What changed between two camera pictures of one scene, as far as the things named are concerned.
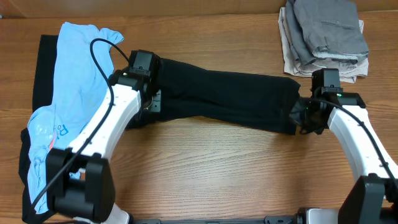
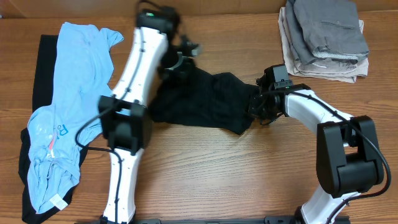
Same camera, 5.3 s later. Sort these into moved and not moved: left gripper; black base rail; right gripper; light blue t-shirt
Moved: right gripper; left gripper
Not moved: black base rail; light blue t-shirt
